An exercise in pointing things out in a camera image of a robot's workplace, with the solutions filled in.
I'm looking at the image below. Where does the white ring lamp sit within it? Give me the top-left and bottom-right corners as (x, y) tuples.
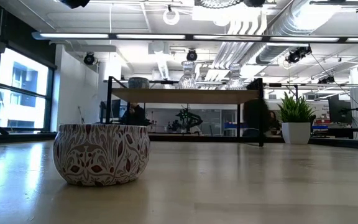
(162, 8), (180, 26)

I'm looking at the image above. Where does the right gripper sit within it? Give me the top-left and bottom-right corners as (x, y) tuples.
(242, 0), (267, 8)

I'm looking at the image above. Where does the black computer monitor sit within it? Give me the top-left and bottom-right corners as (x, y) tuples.
(328, 94), (353, 125)

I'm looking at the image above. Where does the silver round air duct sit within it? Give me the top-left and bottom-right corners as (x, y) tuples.
(255, 0), (338, 65)

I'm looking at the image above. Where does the long linear light fixture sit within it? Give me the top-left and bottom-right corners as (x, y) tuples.
(32, 31), (358, 44)

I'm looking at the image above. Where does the person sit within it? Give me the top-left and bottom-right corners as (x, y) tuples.
(268, 111), (281, 135)
(121, 102), (147, 126)
(242, 79), (272, 138)

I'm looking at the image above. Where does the clear ribbed glass candlestick holder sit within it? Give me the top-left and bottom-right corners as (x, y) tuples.
(194, 0), (242, 9)
(225, 63), (246, 91)
(178, 60), (198, 90)

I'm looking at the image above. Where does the green plant in white pot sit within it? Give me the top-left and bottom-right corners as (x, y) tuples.
(277, 91), (316, 145)

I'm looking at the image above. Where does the wooden shelf with black legs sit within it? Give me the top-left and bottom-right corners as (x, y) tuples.
(105, 76), (264, 147)

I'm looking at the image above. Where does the red floral white candle bowl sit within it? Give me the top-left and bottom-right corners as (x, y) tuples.
(52, 123), (151, 187)

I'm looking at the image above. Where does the black ceiling track spotlight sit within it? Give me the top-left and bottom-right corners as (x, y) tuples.
(318, 76), (336, 85)
(285, 45), (313, 65)

